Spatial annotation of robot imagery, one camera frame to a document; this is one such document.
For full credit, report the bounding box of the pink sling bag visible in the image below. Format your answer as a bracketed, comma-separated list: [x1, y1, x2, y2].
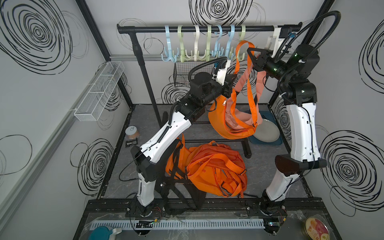
[225, 59, 267, 131]

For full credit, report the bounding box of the orange sling bag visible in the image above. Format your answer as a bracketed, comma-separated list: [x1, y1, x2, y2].
[207, 40, 260, 141]

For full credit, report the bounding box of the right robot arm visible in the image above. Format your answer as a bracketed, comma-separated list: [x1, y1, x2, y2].
[247, 11, 341, 215]

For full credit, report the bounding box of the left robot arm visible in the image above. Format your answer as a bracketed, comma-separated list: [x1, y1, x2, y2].
[131, 57, 236, 217]

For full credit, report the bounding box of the white hook rightmost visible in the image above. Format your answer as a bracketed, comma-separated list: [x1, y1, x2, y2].
[265, 25, 283, 52]

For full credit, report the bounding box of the white hook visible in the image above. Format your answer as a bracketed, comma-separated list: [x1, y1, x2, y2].
[191, 25, 201, 62]
[265, 25, 283, 52]

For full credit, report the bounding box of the light green hook right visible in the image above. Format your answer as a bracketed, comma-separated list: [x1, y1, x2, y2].
[235, 25, 246, 62]

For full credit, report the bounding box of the light green hook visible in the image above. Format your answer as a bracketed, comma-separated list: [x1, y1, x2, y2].
[200, 25, 212, 62]
[177, 25, 192, 63]
[235, 25, 246, 62]

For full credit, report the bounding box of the light blue hook middle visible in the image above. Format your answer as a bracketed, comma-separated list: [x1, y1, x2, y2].
[211, 25, 224, 58]

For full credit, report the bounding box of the light blue hook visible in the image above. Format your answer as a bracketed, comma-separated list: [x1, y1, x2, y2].
[211, 25, 224, 58]
[225, 24, 236, 60]
[161, 25, 180, 63]

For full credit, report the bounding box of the light green hook middle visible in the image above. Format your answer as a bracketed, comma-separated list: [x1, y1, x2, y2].
[200, 25, 212, 62]

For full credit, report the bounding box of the light blue hook right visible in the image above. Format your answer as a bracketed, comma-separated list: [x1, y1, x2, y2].
[225, 24, 236, 60]

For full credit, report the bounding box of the light green hook left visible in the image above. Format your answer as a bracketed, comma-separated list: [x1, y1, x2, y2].
[177, 25, 192, 63]

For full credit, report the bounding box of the light blue hook leftmost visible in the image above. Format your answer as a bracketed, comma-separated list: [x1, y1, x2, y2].
[161, 25, 180, 63]

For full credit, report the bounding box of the white hook middle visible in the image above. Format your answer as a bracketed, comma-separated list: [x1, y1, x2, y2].
[191, 25, 201, 62]

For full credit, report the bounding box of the teal tray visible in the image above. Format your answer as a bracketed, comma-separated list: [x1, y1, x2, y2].
[249, 111, 283, 145]

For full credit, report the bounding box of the grey round plate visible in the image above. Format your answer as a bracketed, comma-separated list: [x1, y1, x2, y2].
[250, 119, 280, 144]

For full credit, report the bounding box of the orange and black backpack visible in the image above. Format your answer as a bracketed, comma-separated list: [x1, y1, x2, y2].
[155, 135, 207, 215]

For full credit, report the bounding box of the black garment rack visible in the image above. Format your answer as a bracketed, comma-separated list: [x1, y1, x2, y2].
[116, 22, 303, 159]

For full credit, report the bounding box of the small black card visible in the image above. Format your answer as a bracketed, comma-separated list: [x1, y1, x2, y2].
[125, 139, 138, 148]

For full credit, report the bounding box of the round printed tin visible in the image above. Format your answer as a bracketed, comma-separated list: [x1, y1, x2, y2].
[303, 218, 331, 240]

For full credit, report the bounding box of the teal round object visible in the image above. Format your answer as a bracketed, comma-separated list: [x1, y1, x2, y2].
[88, 226, 123, 240]

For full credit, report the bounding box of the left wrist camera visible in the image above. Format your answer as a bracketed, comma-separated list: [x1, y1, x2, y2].
[214, 60, 231, 86]

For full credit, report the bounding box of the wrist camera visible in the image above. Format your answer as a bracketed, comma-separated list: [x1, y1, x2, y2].
[214, 60, 231, 86]
[266, 26, 296, 58]

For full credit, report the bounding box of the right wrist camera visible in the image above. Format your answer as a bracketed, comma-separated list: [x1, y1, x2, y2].
[266, 26, 296, 58]

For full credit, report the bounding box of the black wire basket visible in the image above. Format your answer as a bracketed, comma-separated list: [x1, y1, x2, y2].
[173, 62, 215, 87]

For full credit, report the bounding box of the white mesh wall shelf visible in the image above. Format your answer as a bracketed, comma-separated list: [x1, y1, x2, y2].
[74, 62, 125, 122]

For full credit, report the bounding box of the white slotted cable duct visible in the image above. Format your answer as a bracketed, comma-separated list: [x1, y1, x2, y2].
[90, 219, 265, 231]

